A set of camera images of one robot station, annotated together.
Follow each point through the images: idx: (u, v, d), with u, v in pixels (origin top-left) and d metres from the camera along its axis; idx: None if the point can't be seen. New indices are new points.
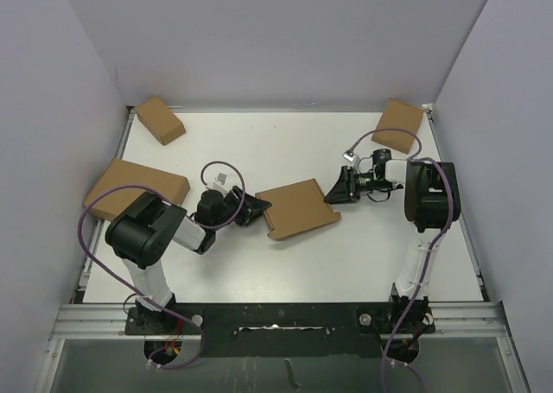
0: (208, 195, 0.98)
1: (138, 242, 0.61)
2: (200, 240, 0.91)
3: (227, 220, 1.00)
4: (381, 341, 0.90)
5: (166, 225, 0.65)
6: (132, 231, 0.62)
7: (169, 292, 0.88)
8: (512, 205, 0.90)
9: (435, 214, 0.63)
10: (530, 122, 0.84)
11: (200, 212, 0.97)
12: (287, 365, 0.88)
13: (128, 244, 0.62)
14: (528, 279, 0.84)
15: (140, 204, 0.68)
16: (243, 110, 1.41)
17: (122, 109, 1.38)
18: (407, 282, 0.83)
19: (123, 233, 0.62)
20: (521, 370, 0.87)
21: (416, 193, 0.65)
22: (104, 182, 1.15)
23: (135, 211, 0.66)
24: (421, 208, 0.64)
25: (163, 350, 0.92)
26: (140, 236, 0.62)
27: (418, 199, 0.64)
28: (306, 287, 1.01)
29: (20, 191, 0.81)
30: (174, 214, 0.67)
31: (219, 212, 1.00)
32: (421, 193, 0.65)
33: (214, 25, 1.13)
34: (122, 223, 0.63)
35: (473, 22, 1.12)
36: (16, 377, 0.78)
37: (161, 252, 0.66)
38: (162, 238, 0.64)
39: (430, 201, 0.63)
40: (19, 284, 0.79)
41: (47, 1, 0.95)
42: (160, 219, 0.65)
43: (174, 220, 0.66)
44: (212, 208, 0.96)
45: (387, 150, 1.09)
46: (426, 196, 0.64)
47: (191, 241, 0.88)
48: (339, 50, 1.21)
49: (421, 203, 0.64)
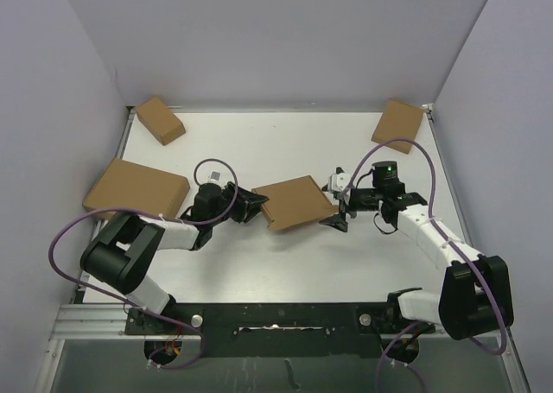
0: (206, 188, 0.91)
1: (115, 269, 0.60)
2: (195, 231, 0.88)
3: (225, 212, 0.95)
4: (381, 341, 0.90)
5: (144, 247, 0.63)
6: (109, 259, 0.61)
7: (167, 295, 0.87)
8: (513, 206, 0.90)
9: (479, 328, 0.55)
10: (530, 122, 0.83)
11: (197, 206, 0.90)
12: (287, 365, 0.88)
13: (105, 271, 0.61)
14: (528, 280, 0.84)
15: (114, 226, 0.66)
16: (244, 110, 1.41)
17: (121, 108, 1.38)
18: (413, 311, 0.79)
19: (100, 262, 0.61)
20: (521, 370, 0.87)
21: (463, 309, 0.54)
22: (104, 182, 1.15)
23: (111, 233, 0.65)
24: (469, 328, 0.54)
25: (163, 350, 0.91)
26: (117, 263, 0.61)
27: (466, 316, 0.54)
28: (307, 287, 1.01)
29: (20, 190, 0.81)
30: (151, 234, 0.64)
31: (218, 205, 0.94)
32: (468, 308, 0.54)
33: (214, 25, 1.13)
34: (97, 250, 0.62)
35: (473, 22, 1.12)
36: (15, 377, 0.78)
37: (143, 275, 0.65)
38: (143, 263, 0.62)
39: (479, 318, 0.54)
40: (19, 285, 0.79)
41: (47, 0, 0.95)
42: (136, 241, 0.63)
43: (151, 244, 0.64)
44: (211, 201, 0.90)
45: (390, 167, 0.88)
46: (473, 312, 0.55)
47: (185, 239, 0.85)
48: (339, 50, 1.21)
49: (467, 323, 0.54)
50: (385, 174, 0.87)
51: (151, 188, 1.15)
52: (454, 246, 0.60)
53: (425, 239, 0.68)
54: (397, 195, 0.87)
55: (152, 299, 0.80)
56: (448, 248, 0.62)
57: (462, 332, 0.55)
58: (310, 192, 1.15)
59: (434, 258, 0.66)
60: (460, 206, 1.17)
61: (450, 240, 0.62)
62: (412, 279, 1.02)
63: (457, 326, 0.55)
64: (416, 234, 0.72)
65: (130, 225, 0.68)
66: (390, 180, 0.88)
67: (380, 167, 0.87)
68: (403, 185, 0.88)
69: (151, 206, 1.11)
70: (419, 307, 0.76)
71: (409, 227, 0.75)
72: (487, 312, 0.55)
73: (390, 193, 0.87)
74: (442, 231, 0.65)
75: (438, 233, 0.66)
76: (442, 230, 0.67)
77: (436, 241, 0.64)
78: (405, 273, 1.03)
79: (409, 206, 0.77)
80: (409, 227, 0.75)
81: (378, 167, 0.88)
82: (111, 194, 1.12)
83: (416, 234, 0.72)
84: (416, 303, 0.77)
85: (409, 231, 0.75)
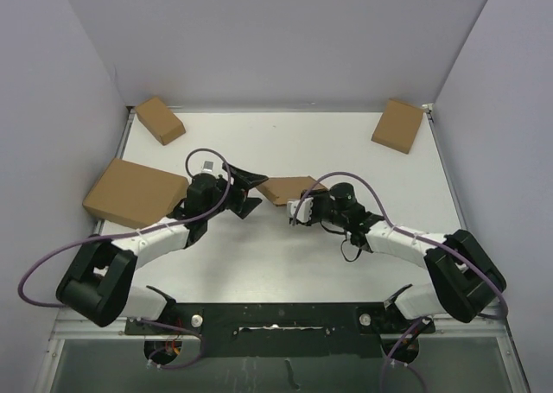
0: (200, 180, 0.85)
1: (92, 304, 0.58)
2: (187, 233, 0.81)
3: (220, 203, 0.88)
4: (381, 342, 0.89)
5: (117, 279, 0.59)
6: (84, 293, 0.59)
7: (163, 298, 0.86)
8: (513, 205, 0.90)
9: (484, 301, 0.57)
10: (530, 121, 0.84)
11: (190, 198, 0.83)
12: (287, 365, 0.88)
13: (83, 307, 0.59)
14: (528, 279, 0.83)
15: (81, 259, 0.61)
16: (243, 110, 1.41)
17: (121, 108, 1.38)
18: (414, 312, 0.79)
19: (73, 297, 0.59)
20: (521, 370, 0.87)
21: (459, 292, 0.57)
22: (104, 182, 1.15)
23: (79, 265, 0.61)
24: (475, 305, 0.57)
25: (163, 350, 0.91)
26: (92, 296, 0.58)
27: (463, 295, 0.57)
28: (306, 286, 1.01)
29: (19, 190, 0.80)
30: (121, 265, 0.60)
31: (212, 196, 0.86)
32: (463, 288, 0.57)
33: (213, 25, 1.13)
34: (71, 280, 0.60)
35: (473, 22, 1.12)
36: (15, 378, 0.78)
37: (125, 300, 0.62)
38: (119, 293, 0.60)
39: (477, 293, 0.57)
40: (19, 285, 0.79)
41: (47, 1, 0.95)
42: (108, 274, 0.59)
43: (123, 275, 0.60)
44: (205, 193, 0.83)
45: (350, 194, 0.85)
46: (469, 289, 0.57)
47: (175, 241, 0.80)
48: (339, 51, 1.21)
49: (470, 301, 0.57)
50: (347, 201, 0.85)
51: (151, 188, 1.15)
52: (422, 237, 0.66)
53: (398, 246, 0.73)
54: (360, 221, 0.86)
55: (148, 305, 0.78)
56: (418, 243, 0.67)
57: (471, 313, 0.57)
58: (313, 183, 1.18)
59: (414, 257, 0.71)
60: (460, 206, 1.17)
61: (416, 235, 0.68)
62: (413, 279, 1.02)
63: (466, 310, 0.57)
64: (388, 244, 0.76)
65: (102, 251, 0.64)
66: (352, 205, 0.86)
67: (340, 197, 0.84)
68: (364, 206, 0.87)
69: (151, 207, 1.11)
70: (418, 305, 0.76)
71: (380, 244, 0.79)
72: (484, 285, 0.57)
73: (352, 219, 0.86)
74: (407, 231, 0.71)
75: (404, 234, 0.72)
76: (406, 231, 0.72)
77: (406, 240, 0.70)
78: (406, 273, 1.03)
79: (373, 227, 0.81)
80: (379, 244, 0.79)
81: (339, 198, 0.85)
82: (110, 194, 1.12)
83: (389, 245, 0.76)
84: (414, 301, 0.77)
85: (381, 246, 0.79)
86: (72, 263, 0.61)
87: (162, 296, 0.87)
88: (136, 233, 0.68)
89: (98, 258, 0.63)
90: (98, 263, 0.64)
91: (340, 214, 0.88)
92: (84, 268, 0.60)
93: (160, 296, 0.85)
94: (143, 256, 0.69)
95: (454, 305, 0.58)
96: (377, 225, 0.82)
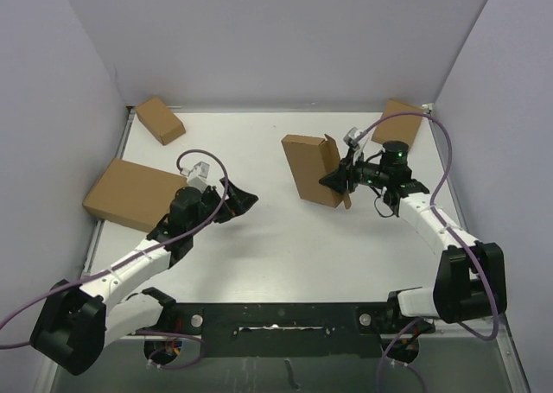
0: (183, 193, 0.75)
1: (62, 354, 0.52)
2: (168, 255, 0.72)
3: (207, 219, 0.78)
4: (381, 342, 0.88)
5: (84, 333, 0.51)
6: (54, 344, 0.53)
7: (157, 304, 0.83)
8: (513, 206, 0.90)
9: (476, 314, 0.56)
10: (530, 121, 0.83)
11: (173, 215, 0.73)
12: (287, 365, 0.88)
13: (54, 354, 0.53)
14: (529, 279, 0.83)
15: (49, 308, 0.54)
16: (243, 110, 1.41)
17: (121, 108, 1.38)
18: (412, 309, 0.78)
19: (47, 346, 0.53)
20: (521, 370, 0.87)
21: (455, 296, 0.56)
22: (105, 182, 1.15)
23: (48, 315, 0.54)
24: (462, 313, 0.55)
25: (163, 350, 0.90)
26: (64, 346, 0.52)
27: (457, 301, 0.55)
28: (307, 286, 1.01)
29: (19, 190, 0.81)
30: (88, 319, 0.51)
31: (197, 212, 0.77)
32: (460, 295, 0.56)
33: (213, 25, 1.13)
34: (42, 328, 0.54)
35: (473, 22, 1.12)
36: (16, 377, 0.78)
37: (102, 345, 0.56)
38: (91, 343, 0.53)
39: (472, 304, 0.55)
40: (20, 285, 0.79)
41: (47, 1, 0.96)
42: (75, 325, 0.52)
43: (92, 329, 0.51)
44: (189, 208, 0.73)
45: (401, 153, 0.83)
46: (465, 298, 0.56)
47: (155, 266, 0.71)
48: (339, 51, 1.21)
49: (461, 309, 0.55)
50: (396, 159, 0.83)
51: (152, 188, 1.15)
52: (451, 231, 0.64)
53: (425, 225, 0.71)
54: (402, 184, 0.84)
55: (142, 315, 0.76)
56: (446, 234, 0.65)
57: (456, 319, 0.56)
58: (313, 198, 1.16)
59: (432, 242, 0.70)
60: (460, 206, 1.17)
61: (448, 226, 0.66)
62: (414, 278, 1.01)
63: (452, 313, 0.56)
64: (417, 220, 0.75)
65: (72, 297, 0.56)
66: (400, 165, 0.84)
67: (391, 152, 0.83)
68: (410, 171, 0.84)
69: (151, 208, 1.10)
70: (417, 304, 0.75)
71: (409, 215, 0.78)
72: (482, 299, 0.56)
73: (395, 180, 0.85)
74: (441, 217, 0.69)
75: (438, 221, 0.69)
76: (441, 217, 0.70)
77: (435, 226, 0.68)
78: (405, 273, 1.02)
79: (410, 194, 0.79)
80: (409, 214, 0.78)
81: (389, 151, 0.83)
82: (111, 194, 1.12)
83: (417, 220, 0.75)
84: (415, 300, 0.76)
85: (411, 217, 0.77)
86: (42, 310, 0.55)
87: (156, 300, 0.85)
88: (108, 271, 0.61)
89: (69, 305, 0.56)
90: (72, 308, 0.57)
91: (384, 171, 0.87)
92: (53, 318, 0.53)
93: (156, 303, 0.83)
94: (117, 294, 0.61)
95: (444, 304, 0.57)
96: (414, 193, 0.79)
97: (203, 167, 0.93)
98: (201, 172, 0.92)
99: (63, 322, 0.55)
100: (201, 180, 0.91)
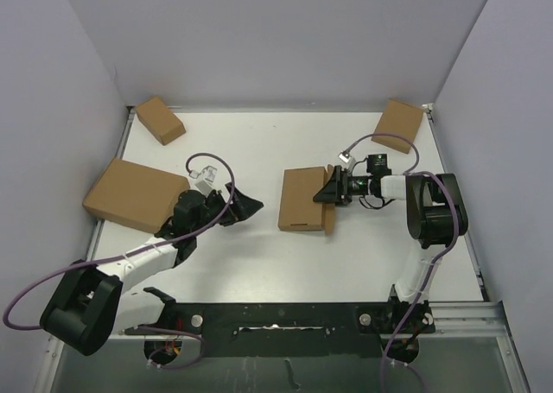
0: (186, 197, 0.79)
1: (74, 332, 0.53)
2: (175, 252, 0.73)
3: (210, 222, 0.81)
4: (381, 342, 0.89)
5: (100, 309, 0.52)
6: (66, 323, 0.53)
7: (157, 299, 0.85)
8: (513, 206, 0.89)
9: (441, 229, 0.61)
10: (530, 120, 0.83)
11: (177, 218, 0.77)
12: (287, 365, 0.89)
13: (65, 334, 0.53)
14: (530, 279, 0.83)
15: (66, 288, 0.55)
16: (243, 111, 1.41)
17: (121, 108, 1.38)
18: (408, 289, 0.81)
19: (58, 326, 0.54)
20: (521, 370, 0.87)
21: (420, 208, 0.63)
22: (104, 182, 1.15)
23: (63, 294, 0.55)
24: (431, 227, 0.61)
25: (163, 350, 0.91)
26: (76, 325, 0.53)
27: (422, 213, 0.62)
28: (306, 287, 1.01)
29: (18, 191, 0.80)
30: (104, 294, 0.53)
31: (200, 214, 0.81)
32: (424, 207, 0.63)
33: (212, 25, 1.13)
34: (54, 308, 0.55)
35: (473, 21, 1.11)
36: (15, 377, 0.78)
37: (112, 327, 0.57)
38: (104, 321, 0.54)
39: (436, 217, 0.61)
40: (20, 285, 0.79)
41: (47, 1, 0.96)
42: (91, 302, 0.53)
43: (108, 305, 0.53)
44: (192, 211, 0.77)
45: (381, 155, 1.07)
46: (429, 210, 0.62)
47: (163, 262, 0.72)
48: (339, 50, 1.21)
49: (429, 221, 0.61)
50: (377, 160, 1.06)
51: (151, 188, 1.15)
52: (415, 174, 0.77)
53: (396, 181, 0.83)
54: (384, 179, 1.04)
55: (145, 311, 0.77)
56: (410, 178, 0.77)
57: (425, 231, 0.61)
58: (293, 225, 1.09)
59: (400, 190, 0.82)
60: None
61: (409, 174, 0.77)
62: None
63: (420, 225, 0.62)
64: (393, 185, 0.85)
65: (86, 279, 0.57)
66: (380, 165, 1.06)
67: (373, 155, 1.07)
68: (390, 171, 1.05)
69: (150, 210, 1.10)
70: (408, 275, 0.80)
71: (388, 187, 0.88)
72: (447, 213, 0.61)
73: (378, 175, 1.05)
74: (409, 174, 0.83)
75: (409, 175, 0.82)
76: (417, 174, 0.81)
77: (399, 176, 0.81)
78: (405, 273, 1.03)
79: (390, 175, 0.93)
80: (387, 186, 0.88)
81: (371, 155, 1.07)
82: (110, 194, 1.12)
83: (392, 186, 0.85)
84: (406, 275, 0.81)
85: (388, 186, 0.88)
86: (56, 290, 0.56)
87: (158, 299, 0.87)
88: (123, 257, 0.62)
89: (83, 287, 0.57)
90: (84, 291, 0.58)
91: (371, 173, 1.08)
92: (69, 295, 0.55)
93: (157, 301, 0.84)
94: (128, 281, 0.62)
95: (416, 224, 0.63)
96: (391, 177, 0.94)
97: (212, 171, 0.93)
98: (209, 175, 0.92)
99: (75, 304, 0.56)
100: (206, 184, 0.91)
